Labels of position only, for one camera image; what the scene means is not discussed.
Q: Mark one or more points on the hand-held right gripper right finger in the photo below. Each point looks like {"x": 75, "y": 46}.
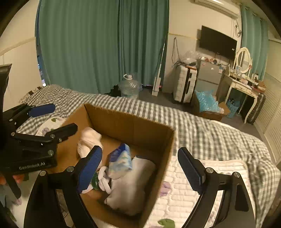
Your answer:
{"x": 190, "y": 172}

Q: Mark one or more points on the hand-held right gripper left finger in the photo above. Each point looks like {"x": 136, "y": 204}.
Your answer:
{"x": 90, "y": 173}

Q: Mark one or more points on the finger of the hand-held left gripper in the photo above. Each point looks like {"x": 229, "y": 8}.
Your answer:
{"x": 62, "y": 131}
{"x": 41, "y": 110}

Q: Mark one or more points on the white fluffy cloth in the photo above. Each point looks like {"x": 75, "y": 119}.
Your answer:
{"x": 89, "y": 137}

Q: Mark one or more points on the brown cardboard box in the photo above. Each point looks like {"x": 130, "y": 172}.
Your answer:
{"x": 136, "y": 131}

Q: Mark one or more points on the person's left hand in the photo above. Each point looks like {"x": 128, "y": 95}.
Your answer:
{"x": 18, "y": 178}

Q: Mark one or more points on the white floral cloth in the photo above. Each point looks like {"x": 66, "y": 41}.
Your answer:
{"x": 51, "y": 123}

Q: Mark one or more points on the white green sock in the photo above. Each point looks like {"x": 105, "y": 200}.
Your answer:
{"x": 103, "y": 180}

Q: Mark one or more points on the blue white tissue pack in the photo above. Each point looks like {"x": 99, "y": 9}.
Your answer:
{"x": 120, "y": 161}

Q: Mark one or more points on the white quilted floral blanket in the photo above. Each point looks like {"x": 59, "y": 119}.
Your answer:
{"x": 180, "y": 206}

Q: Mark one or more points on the white folded towel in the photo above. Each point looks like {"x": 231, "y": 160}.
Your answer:
{"x": 134, "y": 186}

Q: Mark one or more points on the cardboard box of bottles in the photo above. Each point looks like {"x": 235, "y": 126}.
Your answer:
{"x": 208, "y": 115}

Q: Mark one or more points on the black bag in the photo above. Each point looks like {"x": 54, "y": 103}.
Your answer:
{"x": 113, "y": 91}

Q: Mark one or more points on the pile of blue plastic bottles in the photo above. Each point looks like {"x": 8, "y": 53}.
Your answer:
{"x": 207, "y": 102}

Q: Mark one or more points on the blue plastic basket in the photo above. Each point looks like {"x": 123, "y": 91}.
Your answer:
{"x": 233, "y": 108}

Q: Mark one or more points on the large clear water bottle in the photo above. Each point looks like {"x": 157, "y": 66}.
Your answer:
{"x": 130, "y": 87}

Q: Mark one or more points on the wide green curtain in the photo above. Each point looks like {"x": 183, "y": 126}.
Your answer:
{"x": 87, "y": 43}

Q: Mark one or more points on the white suitcase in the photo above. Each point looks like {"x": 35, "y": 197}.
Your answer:
{"x": 183, "y": 84}

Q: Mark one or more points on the dark suitcase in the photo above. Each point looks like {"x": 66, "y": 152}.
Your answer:
{"x": 258, "y": 108}

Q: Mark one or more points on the white flat mop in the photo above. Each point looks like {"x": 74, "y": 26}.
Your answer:
{"x": 157, "y": 84}

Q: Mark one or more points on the white dressing table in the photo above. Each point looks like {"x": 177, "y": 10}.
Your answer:
{"x": 239, "y": 86}

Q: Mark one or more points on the grey mini fridge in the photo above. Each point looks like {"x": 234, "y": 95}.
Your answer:
{"x": 208, "y": 74}

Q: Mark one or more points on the white louvred wardrobe doors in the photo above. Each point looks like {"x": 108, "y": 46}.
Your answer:
{"x": 271, "y": 114}

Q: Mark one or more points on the clear plastic bags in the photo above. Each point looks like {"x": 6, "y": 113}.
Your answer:
{"x": 190, "y": 57}

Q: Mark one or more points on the white oval mirror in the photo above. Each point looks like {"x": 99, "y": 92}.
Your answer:
{"x": 243, "y": 60}

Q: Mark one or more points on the narrow green curtain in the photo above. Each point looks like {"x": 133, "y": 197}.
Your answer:
{"x": 252, "y": 32}

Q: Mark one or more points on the white air conditioner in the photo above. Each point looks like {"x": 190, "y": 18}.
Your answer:
{"x": 219, "y": 7}

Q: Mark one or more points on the black wall television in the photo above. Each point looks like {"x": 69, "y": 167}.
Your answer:
{"x": 217, "y": 42}

